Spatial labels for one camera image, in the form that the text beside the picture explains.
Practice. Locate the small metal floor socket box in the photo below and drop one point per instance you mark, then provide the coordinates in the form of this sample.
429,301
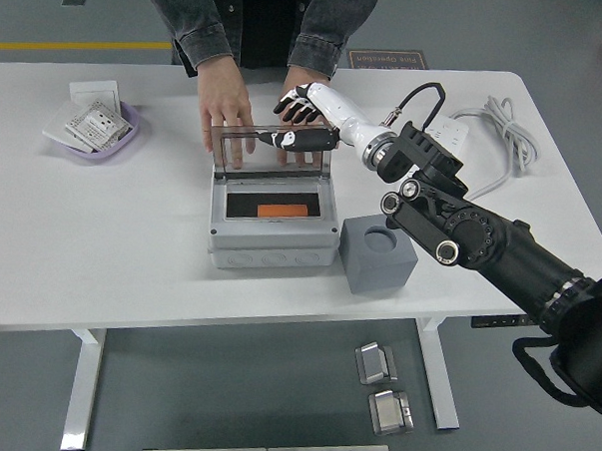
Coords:
375,363

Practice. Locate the white table leg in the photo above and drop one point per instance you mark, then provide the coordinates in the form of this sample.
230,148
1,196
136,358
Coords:
443,391
81,391

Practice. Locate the white table right leg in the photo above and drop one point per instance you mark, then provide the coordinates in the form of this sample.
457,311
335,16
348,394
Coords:
443,391

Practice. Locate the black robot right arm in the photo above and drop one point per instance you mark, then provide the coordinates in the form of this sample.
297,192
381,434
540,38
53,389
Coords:
480,233

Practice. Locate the person's right forearm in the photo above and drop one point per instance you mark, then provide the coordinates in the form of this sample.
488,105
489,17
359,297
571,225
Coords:
204,36

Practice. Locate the white plain cover plate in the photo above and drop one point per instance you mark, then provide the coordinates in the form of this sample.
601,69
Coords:
55,130

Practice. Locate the person's right hand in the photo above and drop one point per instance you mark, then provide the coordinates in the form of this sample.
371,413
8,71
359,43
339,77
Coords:
224,95

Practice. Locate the black square floor cover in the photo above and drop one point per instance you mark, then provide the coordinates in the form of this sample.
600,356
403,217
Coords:
74,0

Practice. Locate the white socket panel printed edge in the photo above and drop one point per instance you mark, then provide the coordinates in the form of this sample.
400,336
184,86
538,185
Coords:
98,124

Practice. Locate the grey cube with round hole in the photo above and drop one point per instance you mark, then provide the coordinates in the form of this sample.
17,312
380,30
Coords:
379,274

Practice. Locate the white table left leg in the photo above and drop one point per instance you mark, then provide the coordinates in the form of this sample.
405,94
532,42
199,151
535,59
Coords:
81,391

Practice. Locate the person's torso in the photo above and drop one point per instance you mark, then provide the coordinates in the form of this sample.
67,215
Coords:
270,24

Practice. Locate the brown floor sign with text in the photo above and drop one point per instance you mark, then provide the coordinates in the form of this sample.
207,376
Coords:
388,59

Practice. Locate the purple plastic tray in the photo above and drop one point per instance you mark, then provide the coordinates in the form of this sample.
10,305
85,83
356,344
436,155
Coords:
119,150

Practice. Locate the person's left forearm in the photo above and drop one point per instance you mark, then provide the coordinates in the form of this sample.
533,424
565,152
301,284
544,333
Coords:
324,47

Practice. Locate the person's left hand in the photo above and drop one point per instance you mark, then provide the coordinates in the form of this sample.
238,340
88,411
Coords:
302,78

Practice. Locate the orange cylinder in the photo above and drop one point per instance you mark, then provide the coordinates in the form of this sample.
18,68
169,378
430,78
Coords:
281,211

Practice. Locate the white square switch plate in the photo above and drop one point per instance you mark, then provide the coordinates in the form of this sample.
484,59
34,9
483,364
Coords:
94,90

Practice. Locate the black table control panel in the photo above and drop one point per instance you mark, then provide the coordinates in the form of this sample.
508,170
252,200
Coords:
496,322

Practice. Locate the grey junction box clear lid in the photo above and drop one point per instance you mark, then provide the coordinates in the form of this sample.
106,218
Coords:
272,244

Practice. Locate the white power strip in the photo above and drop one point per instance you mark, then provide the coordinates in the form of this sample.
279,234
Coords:
455,132

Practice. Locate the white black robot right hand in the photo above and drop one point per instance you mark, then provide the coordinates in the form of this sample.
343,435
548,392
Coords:
346,115

